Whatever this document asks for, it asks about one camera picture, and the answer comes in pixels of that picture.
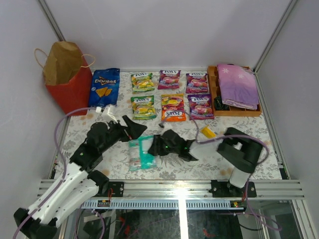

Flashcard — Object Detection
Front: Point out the purple candy bag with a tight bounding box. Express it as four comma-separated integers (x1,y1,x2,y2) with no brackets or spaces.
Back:
158,70,181,90
187,94,214,120
185,73,209,94

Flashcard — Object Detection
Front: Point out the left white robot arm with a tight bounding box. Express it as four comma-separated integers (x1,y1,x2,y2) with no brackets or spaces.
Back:
13,115,147,239

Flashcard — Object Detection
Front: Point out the blue slotted cable duct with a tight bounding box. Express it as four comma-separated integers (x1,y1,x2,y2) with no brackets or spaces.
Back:
82,199,244,211

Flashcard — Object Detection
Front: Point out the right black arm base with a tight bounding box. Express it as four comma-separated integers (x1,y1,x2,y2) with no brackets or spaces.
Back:
209,180,257,198

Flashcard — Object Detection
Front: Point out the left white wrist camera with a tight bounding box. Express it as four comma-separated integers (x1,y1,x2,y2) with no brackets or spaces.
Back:
95,104,117,122

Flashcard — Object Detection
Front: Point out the purple star cloth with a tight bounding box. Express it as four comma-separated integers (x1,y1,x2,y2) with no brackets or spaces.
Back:
217,64,259,110

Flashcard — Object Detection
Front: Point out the red paper bag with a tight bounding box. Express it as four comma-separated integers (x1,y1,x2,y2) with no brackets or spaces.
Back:
37,41,95,116

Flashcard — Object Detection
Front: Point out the blue Doritos chip bag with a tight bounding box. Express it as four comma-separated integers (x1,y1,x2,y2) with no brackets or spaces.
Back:
88,68,120,108

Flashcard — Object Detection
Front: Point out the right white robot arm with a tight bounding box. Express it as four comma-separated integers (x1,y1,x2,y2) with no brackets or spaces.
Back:
148,127,265,197

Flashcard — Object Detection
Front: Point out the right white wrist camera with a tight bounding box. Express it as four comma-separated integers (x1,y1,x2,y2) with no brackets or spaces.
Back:
159,122,172,131

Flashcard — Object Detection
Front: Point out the floral table mat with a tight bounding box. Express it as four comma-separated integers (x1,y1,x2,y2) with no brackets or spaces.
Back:
62,71,282,180

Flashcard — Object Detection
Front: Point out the yellow snack bar packet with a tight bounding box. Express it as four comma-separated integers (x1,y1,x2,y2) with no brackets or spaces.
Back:
200,125,216,139

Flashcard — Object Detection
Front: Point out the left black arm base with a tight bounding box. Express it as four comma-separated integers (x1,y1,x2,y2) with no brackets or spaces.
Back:
95,181,124,198

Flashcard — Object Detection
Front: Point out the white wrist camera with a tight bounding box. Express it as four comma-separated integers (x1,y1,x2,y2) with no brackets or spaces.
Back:
95,104,117,122
159,122,172,131

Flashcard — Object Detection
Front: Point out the wooden compartment tray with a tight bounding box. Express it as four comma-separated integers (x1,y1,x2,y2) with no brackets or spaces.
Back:
207,66,262,117

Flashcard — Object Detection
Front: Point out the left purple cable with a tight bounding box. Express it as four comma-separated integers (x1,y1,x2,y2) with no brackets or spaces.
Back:
12,107,105,239

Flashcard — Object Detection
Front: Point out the teal snack package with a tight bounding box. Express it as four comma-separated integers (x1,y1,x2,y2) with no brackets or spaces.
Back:
129,136,157,171

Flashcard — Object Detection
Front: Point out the aluminium front rail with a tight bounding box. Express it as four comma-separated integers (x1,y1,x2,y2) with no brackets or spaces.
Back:
37,178,306,199

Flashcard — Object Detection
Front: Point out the green snack package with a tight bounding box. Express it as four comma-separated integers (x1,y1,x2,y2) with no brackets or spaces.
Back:
131,72,155,94

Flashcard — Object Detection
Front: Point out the black item in tray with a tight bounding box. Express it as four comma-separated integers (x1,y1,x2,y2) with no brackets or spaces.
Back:
213,96,230,111

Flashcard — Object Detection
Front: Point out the orange snack package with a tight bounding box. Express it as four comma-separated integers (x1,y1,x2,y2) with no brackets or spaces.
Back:
161,94,186,122

